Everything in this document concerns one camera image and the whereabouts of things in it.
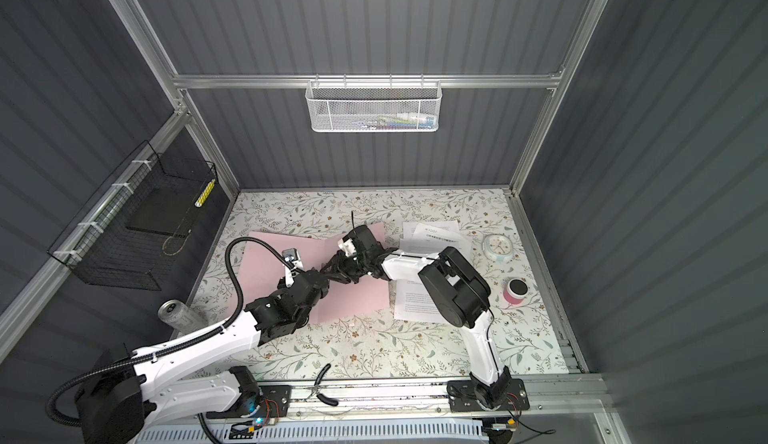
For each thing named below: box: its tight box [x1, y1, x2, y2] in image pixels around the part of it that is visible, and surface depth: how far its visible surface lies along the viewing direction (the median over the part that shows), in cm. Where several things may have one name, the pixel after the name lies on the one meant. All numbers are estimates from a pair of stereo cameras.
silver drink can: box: [157, 300, 208, 334], surface depth 77 cm
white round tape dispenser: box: [482, 233, 513, 262], surface depth 101 cm
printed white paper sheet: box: [394, 279, 446, 323], surface depth 91 cm
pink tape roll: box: [503, 278, 529, 305], surface depth 88 cm
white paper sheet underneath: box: [399, 220, 472, 257], surface depth 110 cm
